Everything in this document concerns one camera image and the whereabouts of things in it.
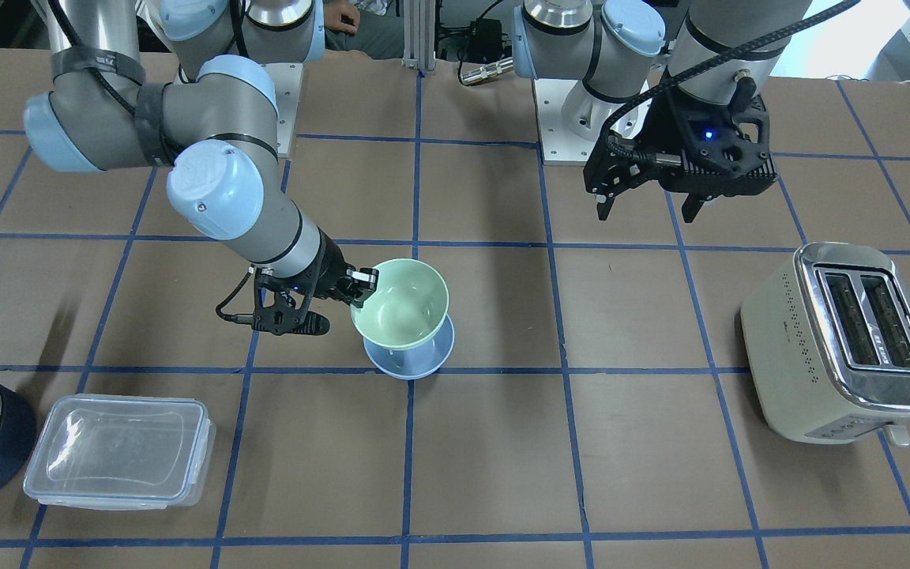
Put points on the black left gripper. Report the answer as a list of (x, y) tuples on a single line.
[(665, 126)]

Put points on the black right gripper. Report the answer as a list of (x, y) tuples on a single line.
[(333, 270)]

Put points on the green bowl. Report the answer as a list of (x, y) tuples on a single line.
[(407, 308)]

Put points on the blue bowl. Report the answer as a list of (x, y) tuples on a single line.
[(416, 363)]

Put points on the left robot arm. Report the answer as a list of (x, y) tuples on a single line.
[(683, 80)]

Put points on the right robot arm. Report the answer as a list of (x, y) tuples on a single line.
[(185, 86)]

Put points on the person hand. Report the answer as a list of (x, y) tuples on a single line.
[(341, 16)]

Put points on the silver metal cylinder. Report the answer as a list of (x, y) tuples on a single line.
[(486, 72)]

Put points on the black power adapter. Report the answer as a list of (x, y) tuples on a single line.
[(484, 41)]

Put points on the cream toaster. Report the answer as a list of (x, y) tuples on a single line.
[(827, 339)]

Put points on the clear plastic lidded container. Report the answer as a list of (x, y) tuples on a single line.
[(121, 453)]

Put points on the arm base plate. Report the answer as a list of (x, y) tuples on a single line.
[(287, 79), (569, 118)]

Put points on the aluminium frame post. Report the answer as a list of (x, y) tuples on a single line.
[(419, 20)]

